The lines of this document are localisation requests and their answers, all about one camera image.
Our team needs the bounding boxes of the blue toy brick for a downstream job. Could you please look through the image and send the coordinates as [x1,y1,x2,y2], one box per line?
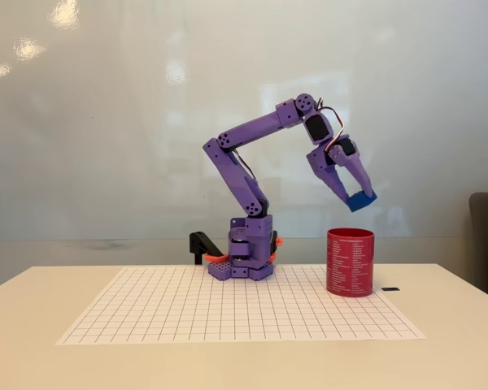
[346,189,380,214]

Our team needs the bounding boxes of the red cup with white print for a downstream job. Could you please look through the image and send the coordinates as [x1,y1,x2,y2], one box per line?
[326,227,376,299]

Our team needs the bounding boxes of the orange clamp with knob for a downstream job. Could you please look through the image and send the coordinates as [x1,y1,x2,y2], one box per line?
[268,236,285,262]

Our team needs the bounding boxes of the brown chair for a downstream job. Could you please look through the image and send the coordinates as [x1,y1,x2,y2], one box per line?
[468,189,488,304]

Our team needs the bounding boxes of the black table clamp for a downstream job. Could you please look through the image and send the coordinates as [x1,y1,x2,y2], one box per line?
[189,231,224,266]

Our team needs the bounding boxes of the white grid paper sheet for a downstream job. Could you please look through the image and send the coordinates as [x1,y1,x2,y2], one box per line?
[55,266,427,346]

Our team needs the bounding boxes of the white red black servo cable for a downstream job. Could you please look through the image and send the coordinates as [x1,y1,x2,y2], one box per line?
[316,97,347,154]
[232,149,258,182]

